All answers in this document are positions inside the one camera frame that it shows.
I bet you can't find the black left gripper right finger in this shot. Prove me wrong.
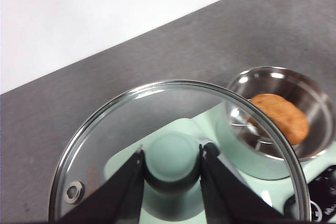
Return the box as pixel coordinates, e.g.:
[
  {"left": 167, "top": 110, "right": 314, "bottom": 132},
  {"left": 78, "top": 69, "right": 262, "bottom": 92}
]
[{"left": 199, "top": 142, "right": 292, "bottom": 224}]

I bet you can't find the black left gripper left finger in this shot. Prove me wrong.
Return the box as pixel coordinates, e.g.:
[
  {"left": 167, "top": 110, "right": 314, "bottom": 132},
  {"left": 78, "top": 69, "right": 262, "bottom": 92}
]
[{"left": 56, "top": 147, "right": 144, "bottom": 224}]

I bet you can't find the glass lid with green knob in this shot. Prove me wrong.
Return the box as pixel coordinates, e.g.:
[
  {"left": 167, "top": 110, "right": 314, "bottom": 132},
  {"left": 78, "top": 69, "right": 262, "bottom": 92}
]
[{"left": 48, "top": 79, "right": 312, "bottom": 224}]

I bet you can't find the brown potato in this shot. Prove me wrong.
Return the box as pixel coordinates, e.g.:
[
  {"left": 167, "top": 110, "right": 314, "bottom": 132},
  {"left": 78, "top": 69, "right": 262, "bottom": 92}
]
[{"left": 249, "top": 93, "right": 310, "bottom": 146}]

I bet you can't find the mint green grill lid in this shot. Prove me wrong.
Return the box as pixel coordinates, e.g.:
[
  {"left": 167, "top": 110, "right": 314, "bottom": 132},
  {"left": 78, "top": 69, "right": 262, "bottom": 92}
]
[{"left": 103, "top": 118, "right": 218, "bottom": 224}]

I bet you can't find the silver control knob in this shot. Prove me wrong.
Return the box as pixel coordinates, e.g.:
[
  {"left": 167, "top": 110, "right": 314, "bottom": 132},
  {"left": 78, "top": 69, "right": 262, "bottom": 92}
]
[{"left": 285, "top": 195, "right": 324, "bottom": 224}]

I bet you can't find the mint green breakfast machine base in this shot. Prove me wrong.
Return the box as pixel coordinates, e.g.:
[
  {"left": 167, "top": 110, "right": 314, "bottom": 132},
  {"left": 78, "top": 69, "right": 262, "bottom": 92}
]
[{"left": 103, "top": 103, "right": 336, "bottom": 224}]

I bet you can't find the mint green pot with handle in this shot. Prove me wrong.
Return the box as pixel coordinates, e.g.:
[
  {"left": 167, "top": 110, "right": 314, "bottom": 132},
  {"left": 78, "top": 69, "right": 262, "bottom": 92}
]
[{"left": 216, "top": 66, "right": 335, "bottom": 180}]

